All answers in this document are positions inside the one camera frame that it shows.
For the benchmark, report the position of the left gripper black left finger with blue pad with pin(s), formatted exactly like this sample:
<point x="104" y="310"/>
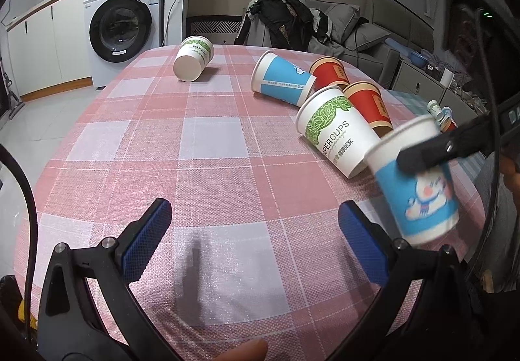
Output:
<point x="87" y="309"/>

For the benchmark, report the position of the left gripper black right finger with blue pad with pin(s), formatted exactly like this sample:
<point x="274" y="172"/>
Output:
<point x="422" y="299"/>

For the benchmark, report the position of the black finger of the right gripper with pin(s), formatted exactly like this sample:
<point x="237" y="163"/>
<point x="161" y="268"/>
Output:
<point x="471" y="137"/>

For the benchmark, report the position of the blue white snowman paper cup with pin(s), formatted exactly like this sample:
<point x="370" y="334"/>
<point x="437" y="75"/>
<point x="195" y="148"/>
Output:
<point x="423" y="205"/>

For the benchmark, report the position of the red paper cup near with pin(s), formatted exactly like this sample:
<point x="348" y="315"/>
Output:
<point x="367" y="99"/>

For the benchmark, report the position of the red paper cup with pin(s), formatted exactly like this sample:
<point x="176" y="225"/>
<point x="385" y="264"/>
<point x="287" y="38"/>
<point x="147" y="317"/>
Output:
<point x="328" y="71"/>
<point x="367" y="99"/>

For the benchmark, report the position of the white green leaf paper cup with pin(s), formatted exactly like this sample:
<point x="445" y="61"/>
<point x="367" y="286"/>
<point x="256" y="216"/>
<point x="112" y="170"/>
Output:
<point x="330" y="122"/>

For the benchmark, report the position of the red paper cup far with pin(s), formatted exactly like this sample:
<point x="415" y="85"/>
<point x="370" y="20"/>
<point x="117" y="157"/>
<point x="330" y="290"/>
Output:
<point x="328" y="71"/>

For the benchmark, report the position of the blue white paper cup lying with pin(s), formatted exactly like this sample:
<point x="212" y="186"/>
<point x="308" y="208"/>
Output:
<point x="275" y="77"/>

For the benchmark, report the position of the white green paper cup far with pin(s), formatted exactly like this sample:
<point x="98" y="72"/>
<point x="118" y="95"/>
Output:
<point x="192" y="58"/>

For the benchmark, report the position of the fingertip at bottom edge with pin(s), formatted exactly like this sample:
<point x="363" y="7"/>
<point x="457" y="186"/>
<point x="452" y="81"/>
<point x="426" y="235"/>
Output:
<point x="253" y="350"/>

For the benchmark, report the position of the white low side cabinet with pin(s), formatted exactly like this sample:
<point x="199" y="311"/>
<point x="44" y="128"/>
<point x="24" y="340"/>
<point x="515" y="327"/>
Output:
<point x="412" y="80"/>

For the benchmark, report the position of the pink plaid tablecloth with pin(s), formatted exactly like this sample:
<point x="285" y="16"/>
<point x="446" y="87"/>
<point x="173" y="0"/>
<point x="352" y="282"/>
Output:
<point x="253" y="249"/>

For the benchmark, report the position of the grey sofa cushion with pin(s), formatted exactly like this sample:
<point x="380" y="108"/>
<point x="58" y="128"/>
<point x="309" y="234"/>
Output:
<point x="365" y="37"/>

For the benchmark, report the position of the grey sofa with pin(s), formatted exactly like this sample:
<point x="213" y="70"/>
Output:
<point x="340" y="31"/>

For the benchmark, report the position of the pile of dark clothes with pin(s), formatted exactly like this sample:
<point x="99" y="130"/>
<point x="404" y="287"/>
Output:
<point x="283" y="24"/>

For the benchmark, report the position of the white kitchen cabinet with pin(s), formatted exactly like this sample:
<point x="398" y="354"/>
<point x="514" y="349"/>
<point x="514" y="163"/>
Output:
<point x="48" y="50"/>

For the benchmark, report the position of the white front-load washing machine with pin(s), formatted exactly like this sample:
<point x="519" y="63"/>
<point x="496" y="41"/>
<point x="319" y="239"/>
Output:
<point x="118" y="31"/>

